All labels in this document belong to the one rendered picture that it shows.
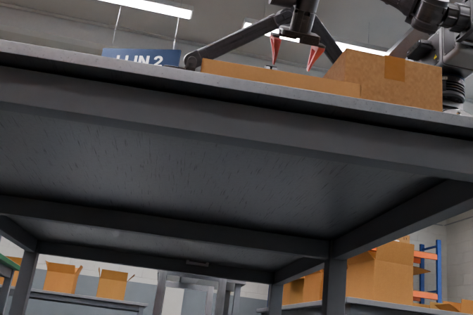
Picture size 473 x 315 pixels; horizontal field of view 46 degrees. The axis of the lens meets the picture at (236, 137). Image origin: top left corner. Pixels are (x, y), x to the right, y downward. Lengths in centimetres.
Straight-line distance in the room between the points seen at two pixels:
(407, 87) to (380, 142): 44
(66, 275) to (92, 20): 312
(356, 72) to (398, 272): 242
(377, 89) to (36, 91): 75
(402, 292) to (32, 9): 499
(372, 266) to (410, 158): 263
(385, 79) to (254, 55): 543
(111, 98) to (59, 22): 591
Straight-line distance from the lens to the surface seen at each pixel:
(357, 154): 89
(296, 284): 490
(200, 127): 85
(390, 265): 357
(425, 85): 136
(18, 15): 686
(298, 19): 148
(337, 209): 148
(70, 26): 673
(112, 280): 735
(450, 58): 190
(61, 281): 737
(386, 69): 133
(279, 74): 89
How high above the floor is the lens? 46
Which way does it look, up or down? 20 degrees up
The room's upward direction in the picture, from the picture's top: 7 degrees clockwise
